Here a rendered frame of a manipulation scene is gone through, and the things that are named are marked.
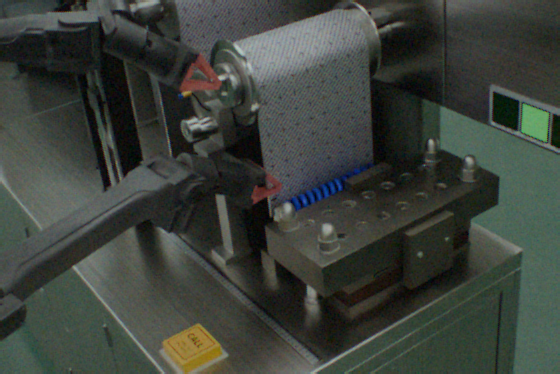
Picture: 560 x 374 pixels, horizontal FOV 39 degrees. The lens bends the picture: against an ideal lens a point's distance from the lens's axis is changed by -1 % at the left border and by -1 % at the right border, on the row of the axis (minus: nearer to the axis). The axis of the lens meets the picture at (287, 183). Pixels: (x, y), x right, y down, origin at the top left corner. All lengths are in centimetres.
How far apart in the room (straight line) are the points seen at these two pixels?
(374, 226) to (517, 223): 192
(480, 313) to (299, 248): 39
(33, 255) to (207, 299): 47
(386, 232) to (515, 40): 36
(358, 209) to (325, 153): 12
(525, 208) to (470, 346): 182
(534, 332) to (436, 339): 129
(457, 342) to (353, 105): 47
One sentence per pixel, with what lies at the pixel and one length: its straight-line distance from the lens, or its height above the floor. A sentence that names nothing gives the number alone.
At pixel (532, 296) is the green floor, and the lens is 283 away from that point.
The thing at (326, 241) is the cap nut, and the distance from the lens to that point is 124.
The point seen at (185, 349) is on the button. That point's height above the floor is 92.
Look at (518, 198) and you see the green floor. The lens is 335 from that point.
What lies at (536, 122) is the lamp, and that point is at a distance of 129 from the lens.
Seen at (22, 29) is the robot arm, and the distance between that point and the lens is 118.
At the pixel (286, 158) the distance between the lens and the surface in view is 135.
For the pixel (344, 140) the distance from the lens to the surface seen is 142.
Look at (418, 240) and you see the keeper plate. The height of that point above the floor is 100.
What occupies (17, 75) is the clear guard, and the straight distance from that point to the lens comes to 222.
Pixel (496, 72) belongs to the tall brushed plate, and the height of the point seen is 124.
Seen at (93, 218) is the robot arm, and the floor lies 122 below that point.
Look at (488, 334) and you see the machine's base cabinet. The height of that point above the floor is 74.
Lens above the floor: 175
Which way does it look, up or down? 30 degrees down
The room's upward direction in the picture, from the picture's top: 6 degrees counter-clockwise
